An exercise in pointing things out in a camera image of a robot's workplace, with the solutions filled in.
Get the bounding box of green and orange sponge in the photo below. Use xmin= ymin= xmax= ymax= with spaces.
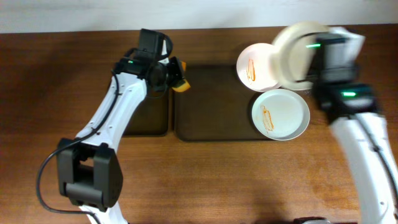
xmin=172 ymin=60 xmax=191 ymax=93

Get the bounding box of white plate tray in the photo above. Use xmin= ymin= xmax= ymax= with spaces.
xmin=270 ymin=22 xmax=329 ymax=91

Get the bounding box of white plate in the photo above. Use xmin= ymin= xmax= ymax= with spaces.
xmin=236 ymin=43 xmax=280 ymax=92
xmin=251 ymin=89 xmax=310 ymax=141

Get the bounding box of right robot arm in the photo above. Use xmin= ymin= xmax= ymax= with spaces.
xmin=307 ymin=29 xmax=397 ymax=223

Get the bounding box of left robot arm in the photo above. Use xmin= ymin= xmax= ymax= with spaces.
xmin=55 ymin=29 xmax=183 ymax=223

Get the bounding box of black small rectangular tray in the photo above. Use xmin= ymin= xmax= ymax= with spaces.
xmin=123 ymin=63 xmax=170 ymax=138

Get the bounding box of large brown serving tray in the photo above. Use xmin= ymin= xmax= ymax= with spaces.
xmin=174 ymin=65 xmax=269 ymax=142

